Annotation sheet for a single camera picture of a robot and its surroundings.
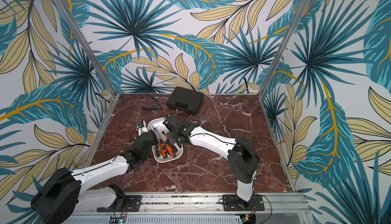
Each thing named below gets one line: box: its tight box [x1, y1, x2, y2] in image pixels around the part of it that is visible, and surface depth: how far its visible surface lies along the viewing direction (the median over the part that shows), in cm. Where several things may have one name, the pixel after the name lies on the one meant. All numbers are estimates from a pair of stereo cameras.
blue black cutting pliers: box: [141, 96, 161, 110], surface depth 112 cm
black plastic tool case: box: [166, 86, 205, 116], surface depth 111 cm
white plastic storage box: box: [147, 117, 184, 163], surface depth 88 cm
